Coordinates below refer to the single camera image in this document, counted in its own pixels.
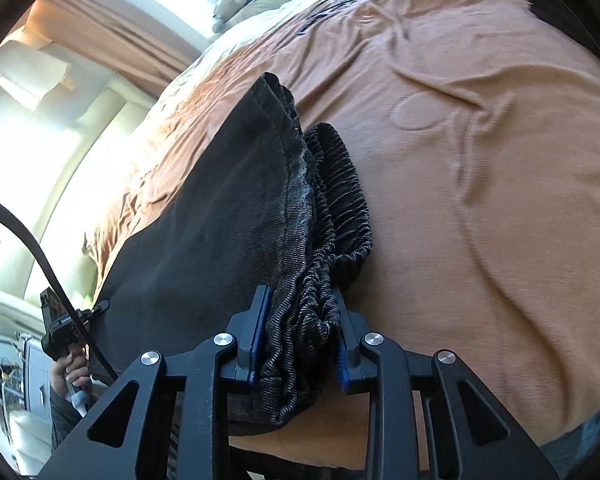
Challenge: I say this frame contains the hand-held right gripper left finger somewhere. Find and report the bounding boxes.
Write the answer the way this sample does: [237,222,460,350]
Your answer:
[37,285,273,480]

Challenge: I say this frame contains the person's left hand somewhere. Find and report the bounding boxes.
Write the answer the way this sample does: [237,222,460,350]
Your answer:
[50,342,92,401]

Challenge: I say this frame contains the orange blanket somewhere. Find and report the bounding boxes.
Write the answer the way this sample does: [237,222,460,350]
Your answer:
[82,0,600,471]

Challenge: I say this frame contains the person's left forearm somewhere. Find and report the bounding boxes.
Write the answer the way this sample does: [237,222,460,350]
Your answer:
[50,385,98,461]

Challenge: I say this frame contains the blue cartoon printed bedsheet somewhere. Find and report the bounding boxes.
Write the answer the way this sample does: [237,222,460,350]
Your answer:
[540,405,600,471]

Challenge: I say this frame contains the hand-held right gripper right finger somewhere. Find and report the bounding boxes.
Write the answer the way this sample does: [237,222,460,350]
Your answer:
[332,287,561,480]

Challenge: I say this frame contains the pink curtain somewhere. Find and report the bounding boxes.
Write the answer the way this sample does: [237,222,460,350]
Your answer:
[27,0,216,101]

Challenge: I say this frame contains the black pants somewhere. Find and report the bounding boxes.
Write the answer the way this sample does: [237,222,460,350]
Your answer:
[82,72,374,436]

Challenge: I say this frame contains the black cloth pile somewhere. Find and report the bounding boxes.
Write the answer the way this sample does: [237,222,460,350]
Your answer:
[510,0,600,46]

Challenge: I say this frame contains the white bedside cabinet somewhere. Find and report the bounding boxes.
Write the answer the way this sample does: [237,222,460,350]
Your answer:
[0,330,56,461]

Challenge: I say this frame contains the white hanging cloth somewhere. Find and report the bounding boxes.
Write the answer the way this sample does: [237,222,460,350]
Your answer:
[0,42,76,111]

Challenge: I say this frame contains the cream padded headboard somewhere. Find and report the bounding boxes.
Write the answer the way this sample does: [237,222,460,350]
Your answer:
[0,85,161,311]

